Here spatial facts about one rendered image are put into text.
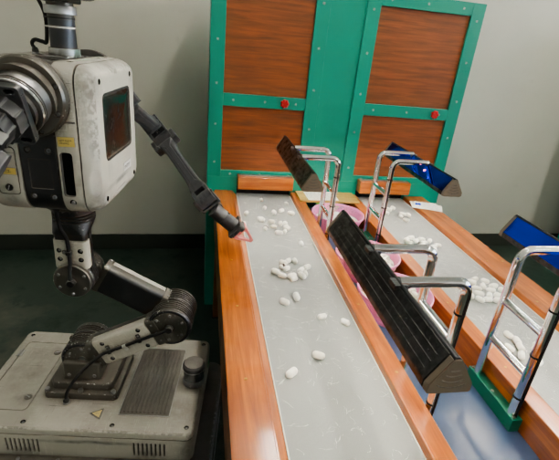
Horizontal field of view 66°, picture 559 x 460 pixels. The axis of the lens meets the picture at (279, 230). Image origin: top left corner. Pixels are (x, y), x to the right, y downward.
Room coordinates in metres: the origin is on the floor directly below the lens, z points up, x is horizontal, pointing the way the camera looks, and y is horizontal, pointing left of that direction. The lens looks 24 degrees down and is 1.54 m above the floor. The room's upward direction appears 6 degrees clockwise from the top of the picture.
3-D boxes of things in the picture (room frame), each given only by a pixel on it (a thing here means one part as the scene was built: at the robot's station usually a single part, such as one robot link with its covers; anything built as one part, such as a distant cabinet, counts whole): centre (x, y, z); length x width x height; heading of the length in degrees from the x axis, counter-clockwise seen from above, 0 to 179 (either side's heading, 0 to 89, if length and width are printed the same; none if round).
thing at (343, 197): (2.23, -0.24, 0.77); 0.33 x 0.15 x 0.01; 101
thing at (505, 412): (0.93, -0.71, 0.90); 0.20 x 0.19 x 0.45; 11
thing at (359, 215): (2.01, -0.28, 0.72); 0.27 x 0.27 x 0.10
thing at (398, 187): (2.35, -0.56, 0.83); 0.30 x 0.06 x 0.07; 101
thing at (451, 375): (0.84, -0.24, 1.08); 0.62 x 0.08 x 0.07; 11
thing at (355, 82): (2.58, -0.20, 1.32); 1.36 x 0.55 x 0.95; 101
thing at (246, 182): (2.21, 0.10, 0.83); 0.30 x 0.06 x 0.07; 101
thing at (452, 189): (1.90, -0.59, 1.08); 0.62 x 0.08 x 0.07; 11
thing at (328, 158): (1.80, -0.12, 0.90); 0.20 x 0.19 x 0.45; 11
